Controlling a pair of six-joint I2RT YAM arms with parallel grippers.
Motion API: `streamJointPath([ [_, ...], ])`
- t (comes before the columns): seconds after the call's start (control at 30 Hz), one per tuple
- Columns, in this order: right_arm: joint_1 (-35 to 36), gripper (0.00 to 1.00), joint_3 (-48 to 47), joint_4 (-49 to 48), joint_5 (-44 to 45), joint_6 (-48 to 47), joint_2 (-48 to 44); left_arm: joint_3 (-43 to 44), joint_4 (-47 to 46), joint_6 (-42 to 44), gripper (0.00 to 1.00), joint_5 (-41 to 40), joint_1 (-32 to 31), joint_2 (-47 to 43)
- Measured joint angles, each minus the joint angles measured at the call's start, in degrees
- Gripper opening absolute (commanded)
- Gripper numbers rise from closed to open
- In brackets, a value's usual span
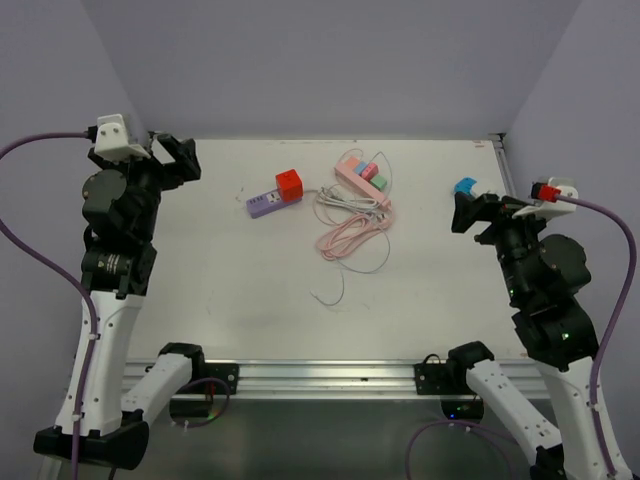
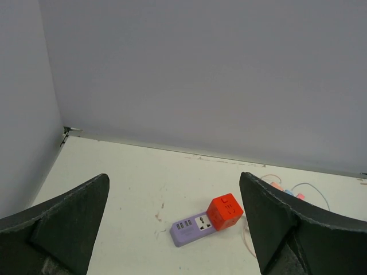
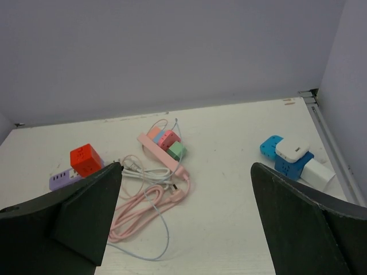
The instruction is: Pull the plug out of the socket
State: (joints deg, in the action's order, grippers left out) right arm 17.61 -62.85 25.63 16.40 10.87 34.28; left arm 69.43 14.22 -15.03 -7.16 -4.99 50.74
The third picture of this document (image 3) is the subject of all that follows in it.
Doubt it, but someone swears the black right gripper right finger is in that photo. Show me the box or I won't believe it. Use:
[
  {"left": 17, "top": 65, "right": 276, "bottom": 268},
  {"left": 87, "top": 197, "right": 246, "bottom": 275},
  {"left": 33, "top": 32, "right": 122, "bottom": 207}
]
[{"left": 251, "top": 163, "right": 366, "bottom": 274}]

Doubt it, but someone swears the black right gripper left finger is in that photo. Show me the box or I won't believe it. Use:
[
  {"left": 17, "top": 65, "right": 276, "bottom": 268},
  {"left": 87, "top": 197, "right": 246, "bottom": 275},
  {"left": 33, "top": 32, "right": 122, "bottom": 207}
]
[{"left": 1, "top": 162, "right": 122, "bottom": 274}]

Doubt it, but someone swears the purple power strip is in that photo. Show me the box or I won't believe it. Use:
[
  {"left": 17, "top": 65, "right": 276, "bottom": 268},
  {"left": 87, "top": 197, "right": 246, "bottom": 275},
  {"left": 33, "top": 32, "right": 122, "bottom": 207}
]
[{"left": 49, "top": 168, "right": 82, "bottom": 191}]

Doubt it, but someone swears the red cube socket adapter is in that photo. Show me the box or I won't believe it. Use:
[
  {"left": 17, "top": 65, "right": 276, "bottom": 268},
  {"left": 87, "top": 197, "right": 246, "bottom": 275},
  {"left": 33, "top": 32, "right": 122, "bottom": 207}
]
[{"left": 69, "top": 143, "right": 104, "bottom": 178}]

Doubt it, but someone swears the pink power strip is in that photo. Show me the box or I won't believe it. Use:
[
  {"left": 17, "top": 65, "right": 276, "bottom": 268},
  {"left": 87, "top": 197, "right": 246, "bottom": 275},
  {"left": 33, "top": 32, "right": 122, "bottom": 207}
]
[{"left": 137, "top": 133, "right": 189, "bottom": 180}]

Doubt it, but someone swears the blue charger plug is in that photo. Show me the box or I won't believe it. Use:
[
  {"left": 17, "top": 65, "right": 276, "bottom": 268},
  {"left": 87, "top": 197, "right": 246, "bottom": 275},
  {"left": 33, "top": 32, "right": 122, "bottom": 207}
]
[{"left": 153, "top": 130, "right": 165, "bottom": 144}]

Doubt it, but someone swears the orange charger plug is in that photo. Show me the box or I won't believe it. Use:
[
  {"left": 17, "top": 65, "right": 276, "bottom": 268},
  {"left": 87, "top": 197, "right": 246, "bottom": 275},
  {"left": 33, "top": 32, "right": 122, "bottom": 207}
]
[{"left": 147, "top": 126, "right": 161, "bottom": 140}]

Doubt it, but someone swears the green plug adapter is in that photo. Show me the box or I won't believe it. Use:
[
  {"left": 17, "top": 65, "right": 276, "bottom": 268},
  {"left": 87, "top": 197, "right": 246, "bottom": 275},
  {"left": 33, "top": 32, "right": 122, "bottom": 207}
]
[{"left": 167, "top": 141, "right": 187, "bottom": 161}]

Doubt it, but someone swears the pink socket adapter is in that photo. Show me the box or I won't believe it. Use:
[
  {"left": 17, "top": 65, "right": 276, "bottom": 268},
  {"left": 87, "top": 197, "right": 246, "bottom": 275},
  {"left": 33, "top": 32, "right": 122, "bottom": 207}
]
[{"left": 158, "top": 130, "right": 181, "bottom": 151}]

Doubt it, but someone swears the blue cube socket adapter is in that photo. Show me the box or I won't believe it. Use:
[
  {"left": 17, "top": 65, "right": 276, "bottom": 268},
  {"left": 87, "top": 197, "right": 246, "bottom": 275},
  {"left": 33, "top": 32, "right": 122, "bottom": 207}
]
[{"left": 259, "top": 135, "right": 314, "bottom": 180}]

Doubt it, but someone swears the white rectangular charger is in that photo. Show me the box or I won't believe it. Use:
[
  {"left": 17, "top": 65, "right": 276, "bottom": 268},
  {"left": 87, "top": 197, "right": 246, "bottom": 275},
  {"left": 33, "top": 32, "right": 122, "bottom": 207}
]
[{"left": 300, "top": 159, "right": 335, "bottom": 189}]

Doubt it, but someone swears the white charger on blue cube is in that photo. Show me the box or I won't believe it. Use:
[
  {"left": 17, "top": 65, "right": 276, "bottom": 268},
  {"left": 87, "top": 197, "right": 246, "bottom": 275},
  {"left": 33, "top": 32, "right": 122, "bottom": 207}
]
[{"left": 275, "top": 137, "right": 310, "bottom": 163}]

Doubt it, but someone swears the thick pink power cord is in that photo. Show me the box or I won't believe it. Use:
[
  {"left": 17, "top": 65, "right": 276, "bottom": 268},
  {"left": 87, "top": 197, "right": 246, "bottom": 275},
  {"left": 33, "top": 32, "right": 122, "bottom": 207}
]
[{"left": 108, "top": 171, "right": 192, "bottom": 244}]

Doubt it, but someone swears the aluminium side rail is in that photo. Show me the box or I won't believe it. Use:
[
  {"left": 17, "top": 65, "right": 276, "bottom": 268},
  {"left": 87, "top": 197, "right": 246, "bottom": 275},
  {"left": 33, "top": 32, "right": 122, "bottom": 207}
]
[{"left": 297, "top": 88, "right": 366, "bottom": 207}]

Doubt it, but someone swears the white power cord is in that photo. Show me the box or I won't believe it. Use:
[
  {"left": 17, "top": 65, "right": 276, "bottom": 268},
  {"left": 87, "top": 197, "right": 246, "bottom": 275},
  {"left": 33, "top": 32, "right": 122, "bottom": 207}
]
[{"left": 121, "top": 160, "right": 180, "bottom": 192}]

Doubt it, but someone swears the light blue usb cable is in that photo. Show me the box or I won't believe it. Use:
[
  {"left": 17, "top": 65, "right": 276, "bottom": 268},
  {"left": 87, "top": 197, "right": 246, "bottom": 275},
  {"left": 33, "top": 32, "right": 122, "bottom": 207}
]
[{"left": 106, "top": 117, "right": 184, "bottom": 261}]

